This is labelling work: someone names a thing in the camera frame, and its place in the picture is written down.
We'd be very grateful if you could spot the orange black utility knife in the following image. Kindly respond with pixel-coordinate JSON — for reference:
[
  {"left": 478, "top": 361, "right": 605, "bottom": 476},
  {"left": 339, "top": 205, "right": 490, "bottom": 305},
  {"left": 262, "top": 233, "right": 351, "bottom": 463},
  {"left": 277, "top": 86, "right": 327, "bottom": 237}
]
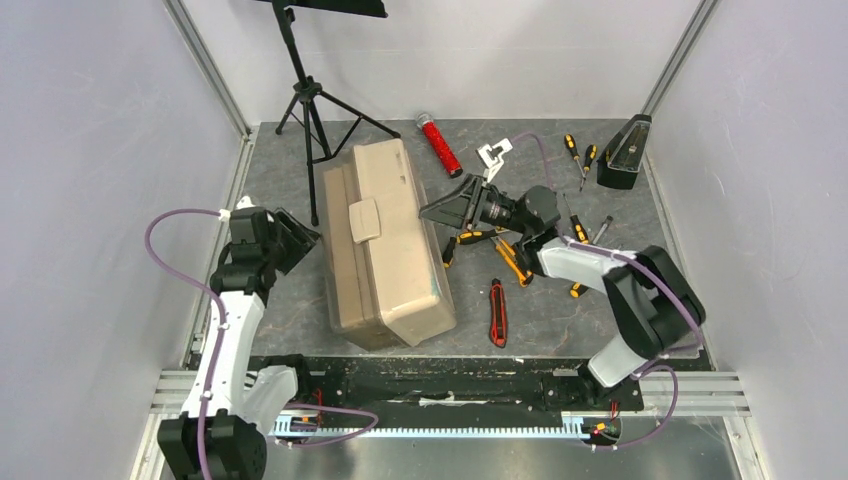
[{"left": 492, "top": 236, "right": 534, "bottom": 288}]

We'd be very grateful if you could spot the translucent brown plastic toolbox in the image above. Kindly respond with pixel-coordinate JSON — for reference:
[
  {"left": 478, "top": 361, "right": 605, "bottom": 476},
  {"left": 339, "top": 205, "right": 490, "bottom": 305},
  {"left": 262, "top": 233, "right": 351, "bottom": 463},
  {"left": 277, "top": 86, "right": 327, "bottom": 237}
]
[{"left": 318, "top": 139, "right": 457, "bottom": 351}]

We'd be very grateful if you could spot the red black utility knife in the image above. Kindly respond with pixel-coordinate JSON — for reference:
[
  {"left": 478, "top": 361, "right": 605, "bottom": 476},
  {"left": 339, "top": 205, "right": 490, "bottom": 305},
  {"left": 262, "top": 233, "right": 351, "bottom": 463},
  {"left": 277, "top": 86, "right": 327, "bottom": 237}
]
[{"left": 489, "top": 278, "right": 508, "bottom": 349}]

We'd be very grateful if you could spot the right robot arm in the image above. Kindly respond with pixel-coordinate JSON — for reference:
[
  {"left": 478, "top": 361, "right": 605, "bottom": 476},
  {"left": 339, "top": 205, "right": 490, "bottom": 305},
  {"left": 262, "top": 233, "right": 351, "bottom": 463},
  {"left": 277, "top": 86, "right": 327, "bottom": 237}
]
[{"left": 419, "top": 175, "right": 706, "bottom": 408}]

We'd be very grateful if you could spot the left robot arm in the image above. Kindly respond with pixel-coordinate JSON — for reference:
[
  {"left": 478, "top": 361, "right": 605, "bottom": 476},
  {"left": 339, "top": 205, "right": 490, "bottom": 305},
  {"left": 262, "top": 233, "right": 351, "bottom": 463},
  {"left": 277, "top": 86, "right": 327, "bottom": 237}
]
[{"left": 157, "top": 204, "right": 320, "bottom": 479}]

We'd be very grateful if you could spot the black clear-lid tool case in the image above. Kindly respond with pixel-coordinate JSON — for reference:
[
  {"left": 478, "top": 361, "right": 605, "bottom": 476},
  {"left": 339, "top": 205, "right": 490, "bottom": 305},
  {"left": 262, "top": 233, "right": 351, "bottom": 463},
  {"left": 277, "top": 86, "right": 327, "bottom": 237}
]
[{"left": 596, "top": 114, "right": 653, "bottom": 190}]

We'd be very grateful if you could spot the yellow black screwdriver large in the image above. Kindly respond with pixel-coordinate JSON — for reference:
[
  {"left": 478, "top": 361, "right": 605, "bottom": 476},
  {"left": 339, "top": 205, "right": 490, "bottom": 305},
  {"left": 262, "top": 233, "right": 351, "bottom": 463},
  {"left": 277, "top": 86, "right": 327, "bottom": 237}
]
[{"left": 456, "top": 227, "right": 505, "bottom": 245}]

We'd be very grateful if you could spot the yellow black screwdriver small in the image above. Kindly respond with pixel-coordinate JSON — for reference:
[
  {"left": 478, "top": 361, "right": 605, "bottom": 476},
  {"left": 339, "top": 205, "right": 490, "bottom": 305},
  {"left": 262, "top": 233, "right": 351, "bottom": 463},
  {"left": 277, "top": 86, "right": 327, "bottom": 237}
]
[{"left": 441, "top": 236, "right": 457, "bottom": 268}]

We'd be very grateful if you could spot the red glitter flashlight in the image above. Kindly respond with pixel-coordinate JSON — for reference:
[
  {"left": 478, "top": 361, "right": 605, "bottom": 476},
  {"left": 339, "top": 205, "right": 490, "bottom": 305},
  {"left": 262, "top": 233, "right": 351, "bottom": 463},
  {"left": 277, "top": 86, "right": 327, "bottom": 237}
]
[{"left": 416, "top": 112, "right": 463, "bottom": 179}]

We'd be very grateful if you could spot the yellow black screwdriver far left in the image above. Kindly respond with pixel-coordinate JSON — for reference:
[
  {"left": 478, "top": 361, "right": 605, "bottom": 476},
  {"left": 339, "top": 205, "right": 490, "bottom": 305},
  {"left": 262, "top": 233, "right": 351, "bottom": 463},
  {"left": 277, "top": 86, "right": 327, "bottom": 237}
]
[{"left": 563, "top": 133, "right": 585, "bottom": 178}]

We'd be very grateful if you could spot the yellow black screwdriver far right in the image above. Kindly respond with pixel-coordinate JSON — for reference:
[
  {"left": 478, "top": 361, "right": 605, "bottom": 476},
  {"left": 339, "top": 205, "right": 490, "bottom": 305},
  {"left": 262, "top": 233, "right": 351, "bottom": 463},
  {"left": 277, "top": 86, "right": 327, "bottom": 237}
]
[{"left": 578, "top": 144, "right": 598, "bottom": 192}]

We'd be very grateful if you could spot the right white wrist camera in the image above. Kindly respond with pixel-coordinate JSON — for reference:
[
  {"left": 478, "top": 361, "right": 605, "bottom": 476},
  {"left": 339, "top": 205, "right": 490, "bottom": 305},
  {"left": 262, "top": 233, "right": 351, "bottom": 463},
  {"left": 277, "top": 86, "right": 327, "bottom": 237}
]
[{"left": 476, "top": 138, "right": 513, "bottom": 184}]

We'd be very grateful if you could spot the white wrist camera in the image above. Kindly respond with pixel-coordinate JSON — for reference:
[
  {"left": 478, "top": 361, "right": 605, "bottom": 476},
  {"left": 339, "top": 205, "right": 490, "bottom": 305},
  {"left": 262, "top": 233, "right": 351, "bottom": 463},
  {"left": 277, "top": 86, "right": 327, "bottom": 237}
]
[
  {"left": 476, "top": 138, "right": 513, "bottom": 184},
  {"left": 218, "top": 195, "right": 264, "bottom": 223}
]

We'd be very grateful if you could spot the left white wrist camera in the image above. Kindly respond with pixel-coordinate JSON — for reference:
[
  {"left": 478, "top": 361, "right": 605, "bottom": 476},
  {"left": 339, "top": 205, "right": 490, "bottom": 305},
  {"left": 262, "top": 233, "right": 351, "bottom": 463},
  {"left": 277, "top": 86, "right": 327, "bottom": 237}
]
[{"left": 218, "top": 195, "right": 264, "bottom": 223}]

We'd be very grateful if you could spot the black camera tripod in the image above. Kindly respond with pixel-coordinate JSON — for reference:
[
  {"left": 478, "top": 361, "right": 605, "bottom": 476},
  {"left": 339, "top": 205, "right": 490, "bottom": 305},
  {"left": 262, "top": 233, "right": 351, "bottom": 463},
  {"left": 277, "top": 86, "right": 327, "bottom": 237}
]
[{"left": 270, "top": 0, "right": 402, "bottom": 226}]

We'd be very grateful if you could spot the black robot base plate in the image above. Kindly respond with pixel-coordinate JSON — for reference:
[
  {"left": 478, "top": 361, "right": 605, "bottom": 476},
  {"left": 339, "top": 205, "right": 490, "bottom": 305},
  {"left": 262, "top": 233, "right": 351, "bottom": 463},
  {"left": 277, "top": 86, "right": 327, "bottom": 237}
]
[{"left": 239, "top": 354, "right": 717, "bottom": 431}]

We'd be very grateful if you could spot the aluminium frame rail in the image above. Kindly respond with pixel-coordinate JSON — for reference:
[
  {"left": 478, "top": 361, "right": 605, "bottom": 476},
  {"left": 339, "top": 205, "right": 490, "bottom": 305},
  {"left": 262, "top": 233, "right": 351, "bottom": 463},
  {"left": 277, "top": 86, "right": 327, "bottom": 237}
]
[{"left": 130, "top": 370, "right": 770, "bottom": 479}]

